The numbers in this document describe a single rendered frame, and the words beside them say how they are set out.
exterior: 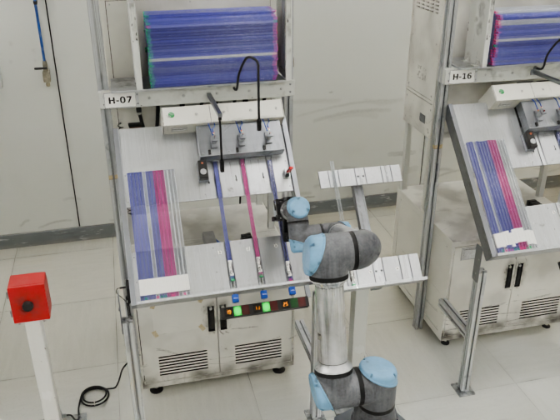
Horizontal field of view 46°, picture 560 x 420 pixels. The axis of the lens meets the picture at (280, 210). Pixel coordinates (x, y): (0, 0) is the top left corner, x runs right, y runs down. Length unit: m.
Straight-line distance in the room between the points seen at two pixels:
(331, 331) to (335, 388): 0.17
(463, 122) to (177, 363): 1.66
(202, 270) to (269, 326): 0.62
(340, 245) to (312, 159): 2.67
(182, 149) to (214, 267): 0.50
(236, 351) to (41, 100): 2.00
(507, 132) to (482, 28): 0.48
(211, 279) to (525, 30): 1.69
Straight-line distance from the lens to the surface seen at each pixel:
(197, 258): 2.53
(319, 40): 4.31
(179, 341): 2.98
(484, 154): 3.01
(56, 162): 4.34
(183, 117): 2.65
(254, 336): 3.03
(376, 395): 2.06
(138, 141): 2.69
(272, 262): 2.56
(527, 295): 3.53
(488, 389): 3.30
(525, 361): 3.52
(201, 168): 2.60
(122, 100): 2.66
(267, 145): 2.65
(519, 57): 3.11
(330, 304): 1.93
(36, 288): 2.59
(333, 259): 1.88
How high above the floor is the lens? 2.07
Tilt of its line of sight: 26 degrees down
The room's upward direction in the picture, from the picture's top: straight up
